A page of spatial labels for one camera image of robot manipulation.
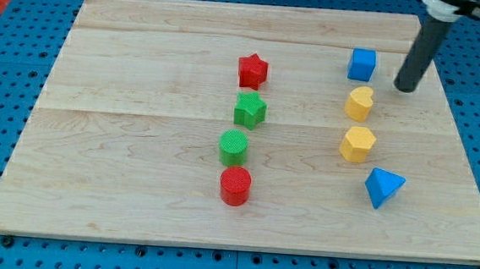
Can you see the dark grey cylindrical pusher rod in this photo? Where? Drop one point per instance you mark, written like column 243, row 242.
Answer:
column 422, row 53

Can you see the white and black rod mount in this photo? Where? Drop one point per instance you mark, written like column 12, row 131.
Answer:
column 450, row 11

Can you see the red star block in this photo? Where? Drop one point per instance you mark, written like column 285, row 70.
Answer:
column 252, row 71

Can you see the green star block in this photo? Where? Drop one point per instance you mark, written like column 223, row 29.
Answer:
column 250, row 110

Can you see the blue cube block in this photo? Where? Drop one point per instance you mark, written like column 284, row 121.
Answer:
column 361, row 65

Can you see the yellow heart block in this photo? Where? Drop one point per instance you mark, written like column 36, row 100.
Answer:
column 359, row 103

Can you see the yellow hexagon block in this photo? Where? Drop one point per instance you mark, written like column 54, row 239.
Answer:
column 356, row 144

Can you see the blue triangle block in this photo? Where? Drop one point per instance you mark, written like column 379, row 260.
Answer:
column 382, row 185

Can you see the green cylinder block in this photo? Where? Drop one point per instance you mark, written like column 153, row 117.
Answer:
column 233, row 146

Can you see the red cylinder block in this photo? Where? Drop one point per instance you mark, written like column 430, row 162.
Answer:
column 235, row 185

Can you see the wooden board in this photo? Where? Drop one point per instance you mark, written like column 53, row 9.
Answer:
column 123, row 143

